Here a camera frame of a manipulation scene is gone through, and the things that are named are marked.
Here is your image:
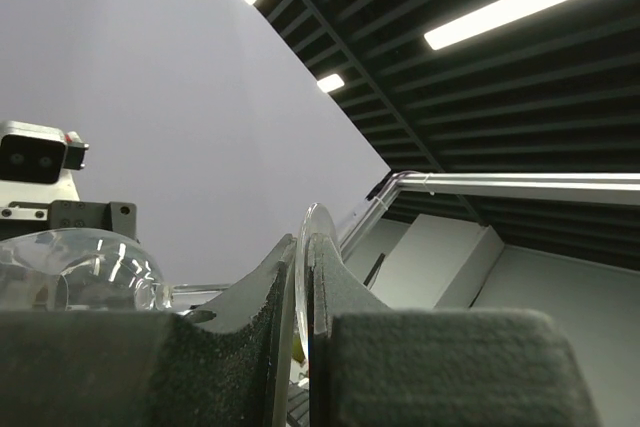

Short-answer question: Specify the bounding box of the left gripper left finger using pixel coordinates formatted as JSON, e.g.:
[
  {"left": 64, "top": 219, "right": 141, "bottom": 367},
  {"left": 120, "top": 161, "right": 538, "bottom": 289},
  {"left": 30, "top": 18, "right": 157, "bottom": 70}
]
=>
[{"left": 1, "top": 236, "right": 296, "bottom": 426}]

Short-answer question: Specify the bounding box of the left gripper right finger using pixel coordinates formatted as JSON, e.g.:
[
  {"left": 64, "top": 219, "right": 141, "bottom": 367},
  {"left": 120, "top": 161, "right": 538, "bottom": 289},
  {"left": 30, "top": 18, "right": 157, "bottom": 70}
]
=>
[{"left": 305, "top": 234, "right": 600, "bottom": 426}]

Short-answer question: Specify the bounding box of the clear wine glass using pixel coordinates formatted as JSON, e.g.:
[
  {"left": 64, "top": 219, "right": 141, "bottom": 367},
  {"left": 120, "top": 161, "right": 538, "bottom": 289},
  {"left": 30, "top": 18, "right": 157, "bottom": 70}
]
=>
[{"left": 0, "top": 202, "right": 339, "bottom": 373}]

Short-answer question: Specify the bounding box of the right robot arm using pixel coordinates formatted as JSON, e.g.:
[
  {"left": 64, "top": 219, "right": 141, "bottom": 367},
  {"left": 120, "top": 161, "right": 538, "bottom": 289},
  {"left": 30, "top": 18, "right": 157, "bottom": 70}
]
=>
[{"left": 1, "top": 200, "right": 139, "bottom": 244}]

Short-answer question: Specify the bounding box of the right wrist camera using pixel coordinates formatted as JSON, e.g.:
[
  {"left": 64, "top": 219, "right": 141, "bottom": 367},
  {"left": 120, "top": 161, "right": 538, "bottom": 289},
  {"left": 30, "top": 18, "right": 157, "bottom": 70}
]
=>
[{"left": 1, "top": 120, "right": 89, "bottom": 207}]

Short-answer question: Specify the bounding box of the aluminium frame bar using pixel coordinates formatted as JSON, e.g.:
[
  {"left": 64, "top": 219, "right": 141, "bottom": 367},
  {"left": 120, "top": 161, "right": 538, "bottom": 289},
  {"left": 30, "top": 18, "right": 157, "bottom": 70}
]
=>
[{"left": 339, "top": 171, "right": 639, "bottom": 259}]

